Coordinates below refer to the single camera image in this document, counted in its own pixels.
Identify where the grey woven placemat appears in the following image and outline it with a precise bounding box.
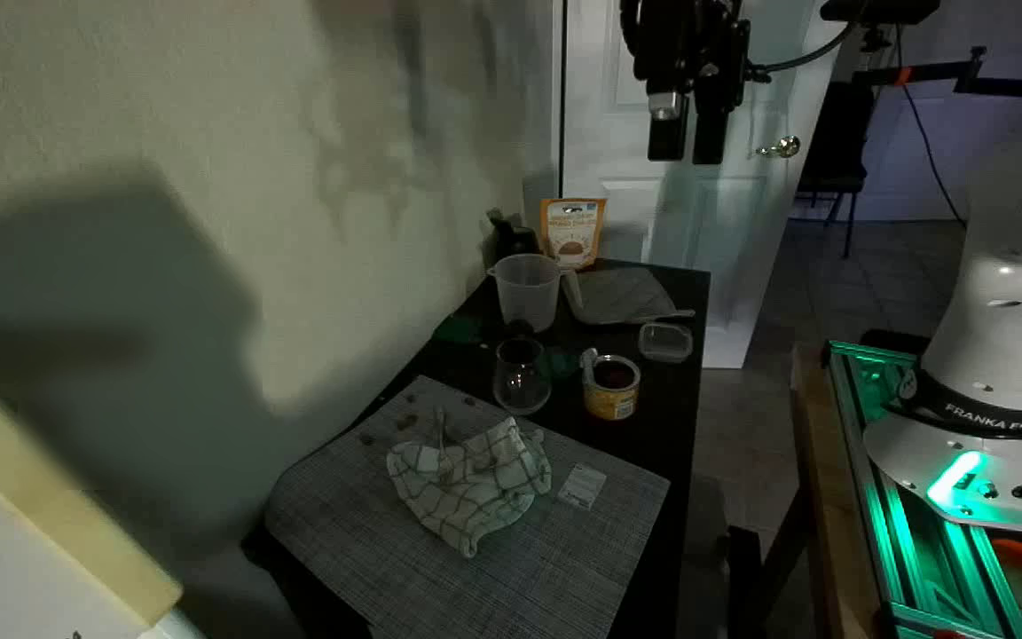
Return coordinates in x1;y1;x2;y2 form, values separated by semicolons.
263;374;675;639

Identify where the metal door handle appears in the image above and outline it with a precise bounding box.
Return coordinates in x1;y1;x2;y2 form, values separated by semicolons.
752;133;806;164

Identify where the small white packet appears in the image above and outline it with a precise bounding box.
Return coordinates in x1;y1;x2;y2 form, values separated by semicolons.
554;461;612;514

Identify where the black boom bar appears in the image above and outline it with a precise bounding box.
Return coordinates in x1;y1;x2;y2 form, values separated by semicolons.
848;45;1022;106

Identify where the small clear plastic container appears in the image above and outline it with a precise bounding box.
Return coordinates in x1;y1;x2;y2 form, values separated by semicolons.
636;319;699;366

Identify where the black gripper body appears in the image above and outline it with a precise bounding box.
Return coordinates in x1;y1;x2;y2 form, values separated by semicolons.
618;0;754;94

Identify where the black table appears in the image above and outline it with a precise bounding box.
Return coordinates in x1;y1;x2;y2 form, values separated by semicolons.
236;257;712;639

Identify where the dark green round lid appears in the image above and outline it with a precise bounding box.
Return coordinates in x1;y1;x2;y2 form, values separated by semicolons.
428;308;486;354
539;340;587;385

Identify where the dark object by wall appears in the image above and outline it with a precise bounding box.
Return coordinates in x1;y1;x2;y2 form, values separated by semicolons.
482;206;546;264

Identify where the white checked dish cloth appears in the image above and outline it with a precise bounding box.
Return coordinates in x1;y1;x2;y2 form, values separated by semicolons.
382;414;558;561

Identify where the black hanging cable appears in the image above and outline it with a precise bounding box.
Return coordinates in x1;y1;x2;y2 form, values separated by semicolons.
893;78;968;229

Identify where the white panel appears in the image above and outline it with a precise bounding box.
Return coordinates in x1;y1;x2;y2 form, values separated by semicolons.
0;443;209;639

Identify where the beige wooden board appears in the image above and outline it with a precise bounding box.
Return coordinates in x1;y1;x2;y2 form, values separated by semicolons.
0;348;187;633

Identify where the clear glass tumbler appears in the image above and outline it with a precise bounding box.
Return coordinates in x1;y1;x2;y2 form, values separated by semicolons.
491;335;558;419

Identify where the clear plastic jug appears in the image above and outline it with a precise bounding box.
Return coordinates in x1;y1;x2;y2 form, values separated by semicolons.
486;248;567;336

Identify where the brown wooden plank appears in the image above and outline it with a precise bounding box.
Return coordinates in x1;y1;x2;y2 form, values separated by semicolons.
789;340;886;639

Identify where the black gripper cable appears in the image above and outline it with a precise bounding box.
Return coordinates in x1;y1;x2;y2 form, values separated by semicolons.
741;19;857;84

